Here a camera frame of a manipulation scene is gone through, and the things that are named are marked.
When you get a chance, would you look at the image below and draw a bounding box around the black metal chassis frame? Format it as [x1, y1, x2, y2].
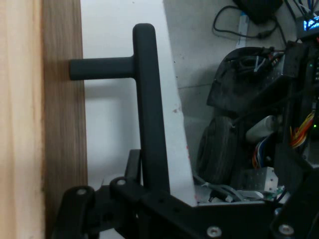
[273, 39, 319, 175]

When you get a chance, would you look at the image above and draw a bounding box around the blue and white wire bundle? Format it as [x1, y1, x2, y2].
[251, 138, 273, 170]

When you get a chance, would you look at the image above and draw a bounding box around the grey cable bundle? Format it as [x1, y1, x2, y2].
[193, 174, 266, 203]

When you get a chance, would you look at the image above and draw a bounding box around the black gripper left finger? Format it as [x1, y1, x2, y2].
[51, 148, 225, 239]

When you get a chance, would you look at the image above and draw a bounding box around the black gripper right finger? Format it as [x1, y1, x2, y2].
[270, 143, 319, 239]

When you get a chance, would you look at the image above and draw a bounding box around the black rounded floor object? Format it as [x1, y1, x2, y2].
[232, 0, 285, 25]

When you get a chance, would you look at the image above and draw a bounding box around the yellow and orange wire bundle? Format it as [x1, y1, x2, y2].
[289, 111, 316, 149]

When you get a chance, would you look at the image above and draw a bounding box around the white cylinder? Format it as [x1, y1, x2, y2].
[245, 115, 284, 143]

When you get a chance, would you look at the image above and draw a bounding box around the aluminium block with holes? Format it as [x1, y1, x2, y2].
[238, 166, 279, 194]

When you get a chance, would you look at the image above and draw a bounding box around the thin black floor cable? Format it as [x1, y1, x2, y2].
[212, 4, 288, 47]

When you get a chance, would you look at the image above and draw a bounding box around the black rubber wheel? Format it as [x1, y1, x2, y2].
[196, 116, 239, 186]

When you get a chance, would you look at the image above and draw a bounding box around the green circuit board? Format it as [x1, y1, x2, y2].
[264, 186, 286, 201]

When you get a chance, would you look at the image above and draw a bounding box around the black plastic wheel cover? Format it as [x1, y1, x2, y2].
[206, 46, 288, 117]

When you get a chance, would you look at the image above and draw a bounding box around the black device with blue display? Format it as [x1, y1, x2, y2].
[295, 13, 319, 39]

